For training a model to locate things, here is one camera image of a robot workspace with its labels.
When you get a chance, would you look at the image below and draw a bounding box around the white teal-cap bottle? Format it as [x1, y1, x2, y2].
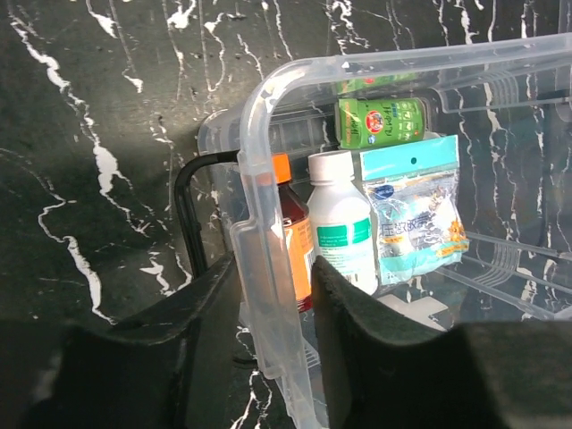
[307, 150, 378, 295]

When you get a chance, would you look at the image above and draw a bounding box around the teal plaster packet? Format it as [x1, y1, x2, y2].
[359, 135, 469, 287]

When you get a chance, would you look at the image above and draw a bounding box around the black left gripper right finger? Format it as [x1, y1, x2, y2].
[312, 257, 571, 428]

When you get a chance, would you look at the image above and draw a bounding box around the brown pill bottle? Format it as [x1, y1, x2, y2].
[272, 154, 315, 313]

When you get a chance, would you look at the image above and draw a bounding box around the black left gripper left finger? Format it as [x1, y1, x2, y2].
[1, 254, 237, 428]

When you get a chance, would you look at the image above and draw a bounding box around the green small box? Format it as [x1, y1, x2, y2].
[334, 98, 425, 150]

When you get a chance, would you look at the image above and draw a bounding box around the clear medicine kit box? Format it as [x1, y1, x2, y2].
[198, 33, 571, 428]

